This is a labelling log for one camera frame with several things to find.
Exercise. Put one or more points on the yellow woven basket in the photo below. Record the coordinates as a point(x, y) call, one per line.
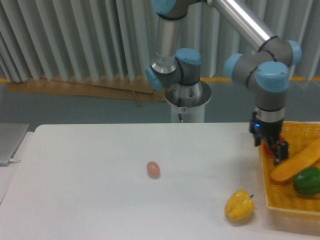
point(283, 197)

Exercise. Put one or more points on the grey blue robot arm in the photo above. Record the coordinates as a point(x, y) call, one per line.
point(265, 73)

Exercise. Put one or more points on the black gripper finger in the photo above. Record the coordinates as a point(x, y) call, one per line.
point(254, 126)
point(280, 150)

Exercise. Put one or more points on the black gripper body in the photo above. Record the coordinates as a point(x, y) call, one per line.
point(270, 130)

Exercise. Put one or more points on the green bell pepper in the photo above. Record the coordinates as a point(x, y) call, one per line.
point(307, 181)

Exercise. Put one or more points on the yellow bell pepper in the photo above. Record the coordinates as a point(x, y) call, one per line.
point(239, 206)

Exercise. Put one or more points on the red bell pepper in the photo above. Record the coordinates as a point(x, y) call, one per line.
point(267, 149)

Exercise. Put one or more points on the brown cardboard sheet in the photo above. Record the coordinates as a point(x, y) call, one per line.
point(137, 89)

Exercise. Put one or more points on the white cable plug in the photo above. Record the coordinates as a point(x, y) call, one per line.
point(13, 161)

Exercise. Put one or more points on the silver laptop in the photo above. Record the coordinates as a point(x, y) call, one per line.
point(11, 137)

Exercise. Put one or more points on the brown egg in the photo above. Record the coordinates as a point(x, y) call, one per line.
point(153, 169)

